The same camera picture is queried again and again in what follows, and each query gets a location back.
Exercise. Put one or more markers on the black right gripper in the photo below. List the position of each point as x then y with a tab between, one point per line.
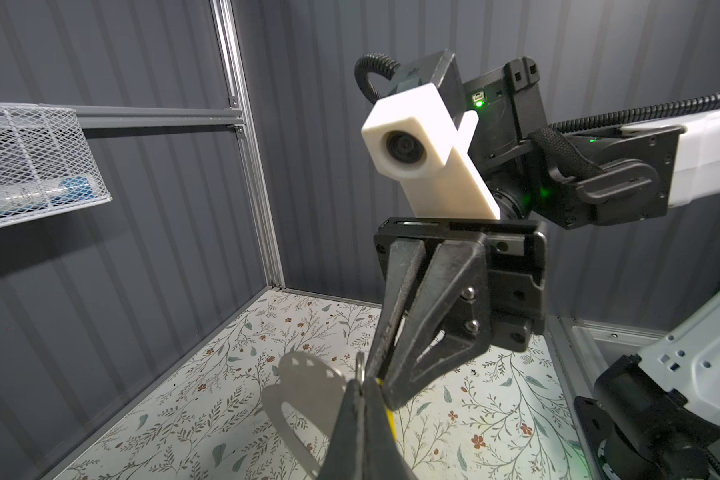
453	288

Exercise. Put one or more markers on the black left gripper left fingers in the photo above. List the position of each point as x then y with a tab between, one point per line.
345	454

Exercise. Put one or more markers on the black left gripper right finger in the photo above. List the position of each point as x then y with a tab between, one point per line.
381	457

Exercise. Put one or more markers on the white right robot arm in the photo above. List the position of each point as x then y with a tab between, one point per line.
483	171

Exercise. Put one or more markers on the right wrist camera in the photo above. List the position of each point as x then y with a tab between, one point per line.
419	131

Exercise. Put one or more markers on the white wire mesh basket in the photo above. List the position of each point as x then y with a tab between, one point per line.
46	165

